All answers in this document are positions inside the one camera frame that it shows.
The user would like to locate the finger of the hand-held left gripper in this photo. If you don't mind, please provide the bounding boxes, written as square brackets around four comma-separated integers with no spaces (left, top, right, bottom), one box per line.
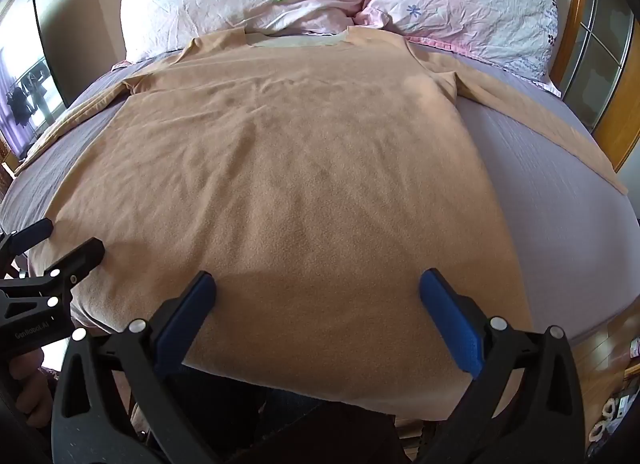
[0,217,55,265]
[22,237,106,297]

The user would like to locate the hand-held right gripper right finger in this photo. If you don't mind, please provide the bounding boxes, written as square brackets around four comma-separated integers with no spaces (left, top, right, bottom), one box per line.
[419,268,589,447]

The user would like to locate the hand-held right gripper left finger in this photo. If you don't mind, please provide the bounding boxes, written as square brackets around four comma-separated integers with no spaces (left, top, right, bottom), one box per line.
[51,271,218,447]

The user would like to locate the tan long-sleeve shirt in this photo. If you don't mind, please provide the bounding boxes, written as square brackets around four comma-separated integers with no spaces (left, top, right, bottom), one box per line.
[12,27,630,422]

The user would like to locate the window with hanging clothes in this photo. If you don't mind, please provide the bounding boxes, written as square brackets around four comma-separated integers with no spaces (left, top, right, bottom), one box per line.
[0,42,68,157]

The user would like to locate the person's left hand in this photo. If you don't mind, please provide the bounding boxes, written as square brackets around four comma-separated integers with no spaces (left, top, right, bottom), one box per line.
[7,347,55,415]

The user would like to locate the person's dark clothing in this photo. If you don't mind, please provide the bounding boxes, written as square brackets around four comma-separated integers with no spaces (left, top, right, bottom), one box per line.
[132,369,426,464]

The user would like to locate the bed with purple sheet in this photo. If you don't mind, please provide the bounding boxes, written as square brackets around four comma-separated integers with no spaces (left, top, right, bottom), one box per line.
[0,39,638,347]

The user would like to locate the white slippers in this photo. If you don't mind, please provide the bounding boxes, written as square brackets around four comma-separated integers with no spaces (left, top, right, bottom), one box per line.
[587,396,623,445]

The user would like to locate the wooden framed glass door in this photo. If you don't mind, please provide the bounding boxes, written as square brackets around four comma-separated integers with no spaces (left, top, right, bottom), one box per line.
[547,0,640,172]

